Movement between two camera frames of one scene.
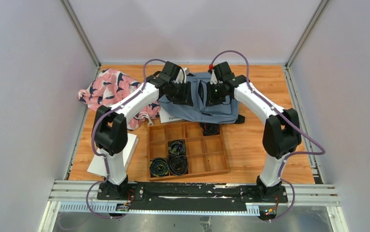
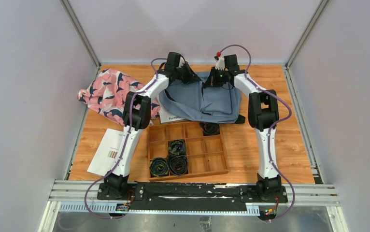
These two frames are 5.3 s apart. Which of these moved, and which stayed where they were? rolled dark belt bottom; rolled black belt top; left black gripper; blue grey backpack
Moved: left black gripper
Stayed: rolled dark belt bottom; blue grey backpack; rolled black belt top
